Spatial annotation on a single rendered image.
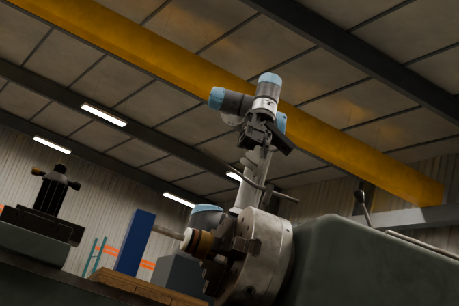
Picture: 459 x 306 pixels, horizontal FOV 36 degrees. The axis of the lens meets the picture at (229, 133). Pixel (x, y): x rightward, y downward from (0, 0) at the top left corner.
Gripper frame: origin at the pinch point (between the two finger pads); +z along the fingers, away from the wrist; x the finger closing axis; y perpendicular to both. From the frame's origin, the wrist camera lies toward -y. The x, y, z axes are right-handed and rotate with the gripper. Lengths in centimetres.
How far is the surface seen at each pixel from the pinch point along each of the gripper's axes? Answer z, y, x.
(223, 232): 9.8, 0.2, -22.4
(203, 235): 15.1, 7.0, -18.0
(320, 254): 17.7, -22.6, 0.3
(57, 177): 10, 52, -25
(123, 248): 26.2, 27.7, -20.7
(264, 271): 24.1, -10.4, -8.5
